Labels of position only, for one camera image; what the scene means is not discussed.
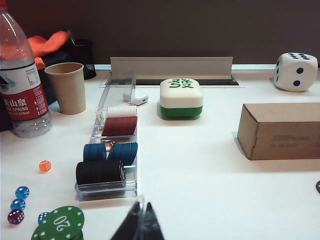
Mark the black 100 poker chip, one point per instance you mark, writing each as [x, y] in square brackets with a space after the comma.
[318, 187]

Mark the blue poker chip stack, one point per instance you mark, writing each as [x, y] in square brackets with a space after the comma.
[123, 151]
[95, 152]

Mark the white poker chip stack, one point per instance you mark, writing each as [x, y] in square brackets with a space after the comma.
[122, 112]

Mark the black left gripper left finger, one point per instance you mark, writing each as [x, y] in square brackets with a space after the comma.
[131, 225]

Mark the clear acrylic chip tray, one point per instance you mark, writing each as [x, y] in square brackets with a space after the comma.
[131, 177]

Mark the black poker chip stack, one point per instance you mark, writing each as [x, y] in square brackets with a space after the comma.
[97, 173]

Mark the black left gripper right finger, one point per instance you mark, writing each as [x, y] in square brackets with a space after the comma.
[153, 225]

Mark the brown paper cup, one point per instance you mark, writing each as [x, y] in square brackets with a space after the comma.
[68, 87]

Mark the brown fabric desk divider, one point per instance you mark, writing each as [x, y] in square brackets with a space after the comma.
[175, 25]

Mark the clear red-label water bottle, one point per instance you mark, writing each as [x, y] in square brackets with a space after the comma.
[22, 100]

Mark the small blue die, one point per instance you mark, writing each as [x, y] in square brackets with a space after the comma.
[18, 204]
[22, 192]
[42, 217]

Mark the red poker chip stack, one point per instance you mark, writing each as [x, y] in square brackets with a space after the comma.
[120, 126]

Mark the black pen holder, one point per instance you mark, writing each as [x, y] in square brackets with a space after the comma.
[83, 55]

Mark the small purple die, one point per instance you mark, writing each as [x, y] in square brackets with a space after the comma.
[16, 216]

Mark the green 20 poker chip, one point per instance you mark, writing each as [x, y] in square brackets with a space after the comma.
[61, 221]

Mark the small orange die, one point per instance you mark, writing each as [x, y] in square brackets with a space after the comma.
[45, 166]

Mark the orange cloth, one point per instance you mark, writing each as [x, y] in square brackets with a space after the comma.
[47, 42]

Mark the long brown cardboard box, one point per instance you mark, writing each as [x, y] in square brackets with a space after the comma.
[287, 130]

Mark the white and green container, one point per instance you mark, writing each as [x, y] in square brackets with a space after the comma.
[181, 97]

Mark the big white blue-dotted die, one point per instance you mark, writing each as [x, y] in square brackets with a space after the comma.
[296, 72]

